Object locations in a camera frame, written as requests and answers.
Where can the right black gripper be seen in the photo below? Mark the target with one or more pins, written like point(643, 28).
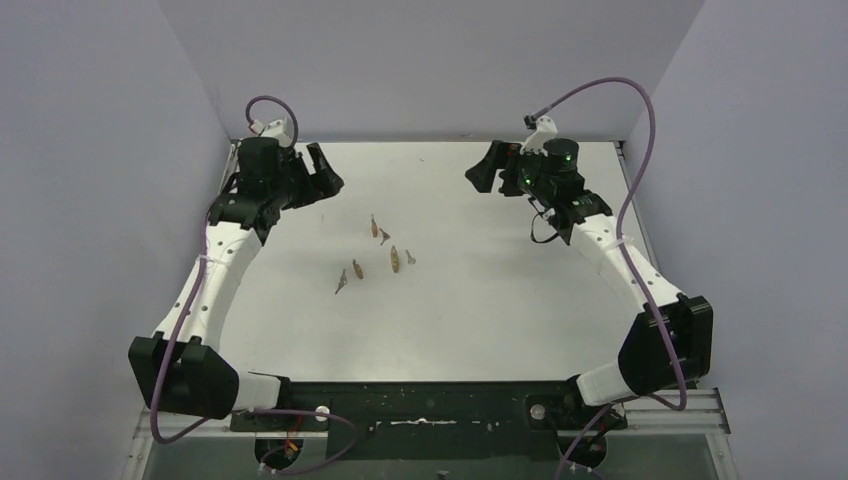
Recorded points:
point(501, 156)

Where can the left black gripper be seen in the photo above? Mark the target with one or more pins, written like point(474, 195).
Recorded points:
point(303, 177)

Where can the brass padlock shackle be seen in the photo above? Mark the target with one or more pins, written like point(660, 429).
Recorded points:
point(394, 259)

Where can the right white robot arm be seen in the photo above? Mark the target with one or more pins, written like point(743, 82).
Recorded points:
point(669, 340)

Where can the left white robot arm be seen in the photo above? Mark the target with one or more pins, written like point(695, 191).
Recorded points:
point(179, 368)

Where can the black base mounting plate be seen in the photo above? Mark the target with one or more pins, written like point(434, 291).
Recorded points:
point(434, 420)

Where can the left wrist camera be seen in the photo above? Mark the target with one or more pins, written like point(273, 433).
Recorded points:
point(281, 129)

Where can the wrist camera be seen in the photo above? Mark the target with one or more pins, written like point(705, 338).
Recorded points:
point(543, 129)
point(281, 129)

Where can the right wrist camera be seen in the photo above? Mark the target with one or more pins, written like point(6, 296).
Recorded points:
point(543, 129)

